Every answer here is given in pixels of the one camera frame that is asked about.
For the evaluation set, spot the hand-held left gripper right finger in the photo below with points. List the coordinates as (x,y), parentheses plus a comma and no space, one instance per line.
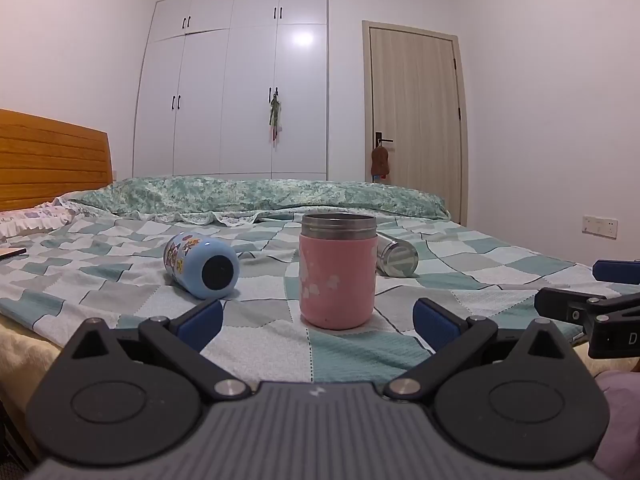
(433,324)

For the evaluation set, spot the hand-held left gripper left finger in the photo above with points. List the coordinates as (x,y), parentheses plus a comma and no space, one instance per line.
(202,324)

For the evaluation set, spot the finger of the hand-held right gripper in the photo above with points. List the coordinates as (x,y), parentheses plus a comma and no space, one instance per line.
(560,305)
(620,272)

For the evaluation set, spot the blue cartoon print cup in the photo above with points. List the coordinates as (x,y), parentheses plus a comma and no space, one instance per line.
(202,266)

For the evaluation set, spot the stainless steel cup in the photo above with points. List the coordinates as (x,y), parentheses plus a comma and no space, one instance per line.
(396,256)

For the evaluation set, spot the pink cup with steel rim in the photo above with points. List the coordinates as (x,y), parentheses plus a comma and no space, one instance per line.
(338,280)

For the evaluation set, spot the checkered bed sheet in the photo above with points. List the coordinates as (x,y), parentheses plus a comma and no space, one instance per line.
(125,290)

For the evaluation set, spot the purple clothing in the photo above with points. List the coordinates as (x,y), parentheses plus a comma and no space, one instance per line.
(622,420)

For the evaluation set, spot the green floral quilt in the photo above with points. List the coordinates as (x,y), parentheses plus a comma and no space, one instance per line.
(280,194)

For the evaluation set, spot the yellow mattress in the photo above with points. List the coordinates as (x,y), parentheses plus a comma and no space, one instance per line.
(22,355)

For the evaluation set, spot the wooden door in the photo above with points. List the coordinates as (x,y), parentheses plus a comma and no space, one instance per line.
(415,125)

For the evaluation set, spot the ruffled floral pillow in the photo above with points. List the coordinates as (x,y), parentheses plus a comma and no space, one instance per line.
(30,217)

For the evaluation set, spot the dark flat phone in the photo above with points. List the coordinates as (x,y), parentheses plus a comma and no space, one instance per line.
(11,253)

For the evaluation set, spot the green hanging ornament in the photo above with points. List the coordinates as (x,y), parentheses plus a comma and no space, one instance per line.
(274,112)

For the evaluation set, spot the wooden headboard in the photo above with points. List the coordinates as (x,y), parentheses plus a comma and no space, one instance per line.
(50,160)

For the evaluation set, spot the white wardrobe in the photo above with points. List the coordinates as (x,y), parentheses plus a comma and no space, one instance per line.
(220,90)

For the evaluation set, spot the white wall socket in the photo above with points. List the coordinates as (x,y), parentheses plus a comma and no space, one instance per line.
(600,225)

